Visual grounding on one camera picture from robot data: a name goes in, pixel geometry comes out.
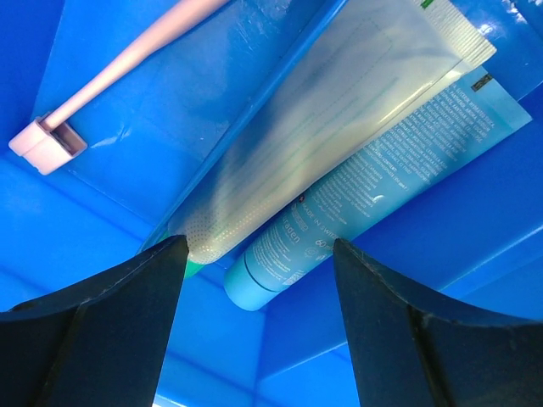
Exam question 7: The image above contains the blue plastic divided bin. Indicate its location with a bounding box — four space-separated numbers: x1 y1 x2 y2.
1 1 542 406

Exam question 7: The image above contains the white toothpaste tube green cap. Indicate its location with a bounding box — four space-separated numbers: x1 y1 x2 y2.
168 1 495 276

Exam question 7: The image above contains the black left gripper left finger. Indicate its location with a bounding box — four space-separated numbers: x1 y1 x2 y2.
1 235 188 406

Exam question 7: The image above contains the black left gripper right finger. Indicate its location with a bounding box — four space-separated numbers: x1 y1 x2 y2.
333 239 542 406

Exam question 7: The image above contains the blue toothpaste tube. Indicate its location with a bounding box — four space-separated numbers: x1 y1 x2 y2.
224 68 531 311

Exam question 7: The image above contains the pink toothbrush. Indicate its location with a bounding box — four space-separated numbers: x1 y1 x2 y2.
8 0 226 176

